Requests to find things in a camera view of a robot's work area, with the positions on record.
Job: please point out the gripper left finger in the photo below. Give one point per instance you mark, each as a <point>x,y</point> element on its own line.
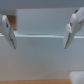
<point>8,30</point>

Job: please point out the white sliding door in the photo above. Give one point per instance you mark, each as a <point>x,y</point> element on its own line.
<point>41,20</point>

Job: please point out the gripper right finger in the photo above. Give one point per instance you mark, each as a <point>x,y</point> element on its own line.
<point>72,27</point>

